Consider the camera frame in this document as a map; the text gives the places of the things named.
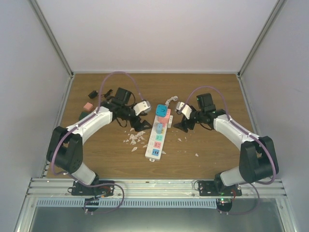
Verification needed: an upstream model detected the white power strip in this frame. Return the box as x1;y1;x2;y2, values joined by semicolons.
145;116;168;162

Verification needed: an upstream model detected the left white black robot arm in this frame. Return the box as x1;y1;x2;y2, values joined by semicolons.
46;88;152;195

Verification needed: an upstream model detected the light blue usb charger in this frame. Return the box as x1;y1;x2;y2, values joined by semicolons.
156;123;163;134

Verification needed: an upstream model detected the aluminium front rail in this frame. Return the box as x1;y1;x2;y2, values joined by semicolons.
26;178;287;199

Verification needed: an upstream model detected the grey slotted cable duct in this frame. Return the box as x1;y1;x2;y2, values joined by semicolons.
37;198;217;209

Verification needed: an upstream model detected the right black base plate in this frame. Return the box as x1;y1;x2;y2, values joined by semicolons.
193;180;242;197

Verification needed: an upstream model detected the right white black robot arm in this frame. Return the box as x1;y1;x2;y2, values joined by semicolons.
174;93;279;196

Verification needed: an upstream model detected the cyan square adapter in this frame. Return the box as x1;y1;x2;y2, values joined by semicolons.
155;104;168;117

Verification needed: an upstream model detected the large pink adapter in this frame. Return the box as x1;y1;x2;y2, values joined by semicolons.
158;108;171;127

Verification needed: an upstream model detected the black plug with cable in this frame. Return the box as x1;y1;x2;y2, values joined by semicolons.
88;89;113;100

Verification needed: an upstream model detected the small pink plug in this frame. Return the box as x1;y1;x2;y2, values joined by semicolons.
83;102;94;112

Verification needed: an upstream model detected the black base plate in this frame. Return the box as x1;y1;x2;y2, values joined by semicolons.
68;180;115;197
193;180;242;197

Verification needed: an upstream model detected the dark green square adapter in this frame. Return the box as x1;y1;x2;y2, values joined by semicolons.
79;112;89;120

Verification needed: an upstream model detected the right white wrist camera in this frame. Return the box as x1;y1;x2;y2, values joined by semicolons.
175;101;193;119

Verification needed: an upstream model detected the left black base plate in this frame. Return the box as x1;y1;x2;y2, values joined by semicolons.
68;180;115;197

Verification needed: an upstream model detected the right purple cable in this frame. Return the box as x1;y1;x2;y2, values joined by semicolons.
181;86;277;215

